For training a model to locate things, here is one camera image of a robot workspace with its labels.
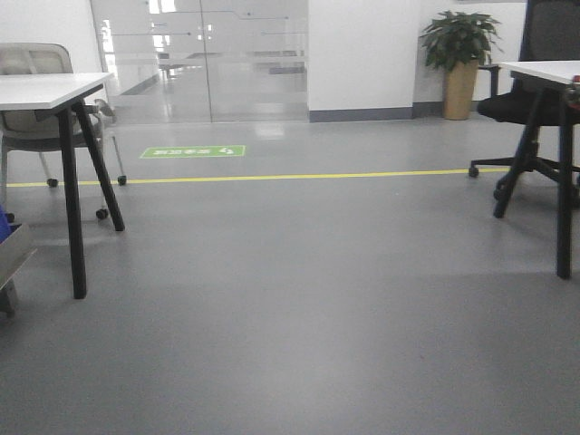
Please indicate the green floor sign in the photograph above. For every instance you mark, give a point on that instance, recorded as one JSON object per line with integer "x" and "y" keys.
{"x": 194, "y": 152}

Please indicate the glass door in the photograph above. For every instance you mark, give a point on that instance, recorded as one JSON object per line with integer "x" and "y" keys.
{"x": 204, "y": 61}

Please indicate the potted green plant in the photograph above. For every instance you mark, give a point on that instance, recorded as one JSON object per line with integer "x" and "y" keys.
{"x": 458, "y": 43}

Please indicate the white table left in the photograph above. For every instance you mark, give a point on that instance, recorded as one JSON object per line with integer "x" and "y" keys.
{"x": 62, "y": 95}

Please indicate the white table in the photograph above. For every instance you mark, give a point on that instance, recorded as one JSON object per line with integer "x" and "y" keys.
{"x": 62, "y": 95}
{"x": 556, "y": 76}

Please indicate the grey office chair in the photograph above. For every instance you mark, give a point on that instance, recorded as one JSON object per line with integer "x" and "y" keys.
{"x": 20, "y": 129}

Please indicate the white table right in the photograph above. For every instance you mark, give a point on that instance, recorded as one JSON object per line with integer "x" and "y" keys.
{"x": 556, "y": 76}

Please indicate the black office chair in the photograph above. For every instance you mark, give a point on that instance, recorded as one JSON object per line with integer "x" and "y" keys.
{"x": 551, "y": 33}

